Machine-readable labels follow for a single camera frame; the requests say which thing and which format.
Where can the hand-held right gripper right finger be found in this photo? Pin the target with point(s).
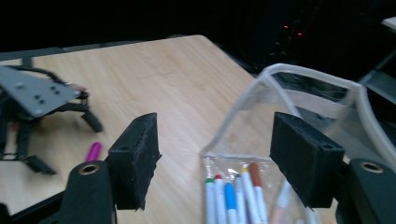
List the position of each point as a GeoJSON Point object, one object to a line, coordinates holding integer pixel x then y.
{"type": "Point", "coordinates": [303, 158]}

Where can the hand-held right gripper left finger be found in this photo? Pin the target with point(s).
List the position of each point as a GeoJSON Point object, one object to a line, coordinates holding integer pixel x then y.
{"type": "Point", "coordinates": [134, 161]}

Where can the magenta-capped white marker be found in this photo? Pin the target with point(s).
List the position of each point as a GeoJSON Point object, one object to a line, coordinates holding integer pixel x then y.
{"type": "Point", "coordinates": [94, 151]}

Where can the pink-capped white marker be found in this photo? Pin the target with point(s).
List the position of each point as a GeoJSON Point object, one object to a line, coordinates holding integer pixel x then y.
{"type": "Point", "coordinates": [281, 199]}

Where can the brown-capped white marker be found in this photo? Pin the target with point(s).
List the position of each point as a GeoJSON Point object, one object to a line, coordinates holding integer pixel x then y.
{"type": "Point", "coordinates": [256, 177]}

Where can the clear plastic pouch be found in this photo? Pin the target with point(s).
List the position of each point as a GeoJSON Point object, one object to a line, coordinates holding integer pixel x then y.
{"type": "Point", "coordinates": [311, 99]}

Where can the yellow-capped white marker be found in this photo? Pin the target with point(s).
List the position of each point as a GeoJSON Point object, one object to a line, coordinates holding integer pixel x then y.
{"type": "Point", "coordinates": [247, 183]}

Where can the dark green-capped white marker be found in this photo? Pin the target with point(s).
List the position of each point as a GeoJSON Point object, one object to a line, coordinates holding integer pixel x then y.
{"type": "Point", "coordinates": [240, 196]}

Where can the light blue-capped white marker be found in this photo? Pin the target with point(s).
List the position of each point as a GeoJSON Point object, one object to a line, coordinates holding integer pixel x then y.
{"type": "Point", "coordinates": [230, 194]}

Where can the light green-capped white marker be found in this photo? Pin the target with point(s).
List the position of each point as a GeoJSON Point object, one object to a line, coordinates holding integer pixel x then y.
{"type": "Point", "coordinates": [209, 196]}

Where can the red-capped white marker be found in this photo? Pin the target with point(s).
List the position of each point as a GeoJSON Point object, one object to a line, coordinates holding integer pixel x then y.
{"type": "Point", "coordinates": [219, 196]}

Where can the grey tape strip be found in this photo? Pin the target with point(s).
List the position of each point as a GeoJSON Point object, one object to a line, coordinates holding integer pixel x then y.
{"type": "Point", "coordinates": [27, 61]}

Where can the dark equipment rack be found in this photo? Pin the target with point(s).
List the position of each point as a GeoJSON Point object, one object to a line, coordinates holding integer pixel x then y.
{"type": "Point", "coordinates": [289, 40]}

